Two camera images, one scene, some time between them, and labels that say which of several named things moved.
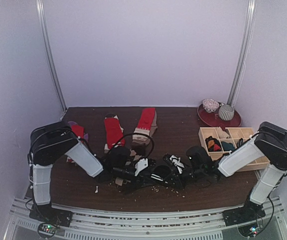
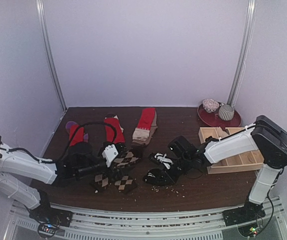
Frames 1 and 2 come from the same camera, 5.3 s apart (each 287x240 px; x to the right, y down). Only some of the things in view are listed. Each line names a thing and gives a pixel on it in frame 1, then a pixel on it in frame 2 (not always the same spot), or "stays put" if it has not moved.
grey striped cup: [226, 112] stays put
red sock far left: [78, 130] stays put
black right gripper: [172, 170] → [171, 169]
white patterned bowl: [210, 105] stays put
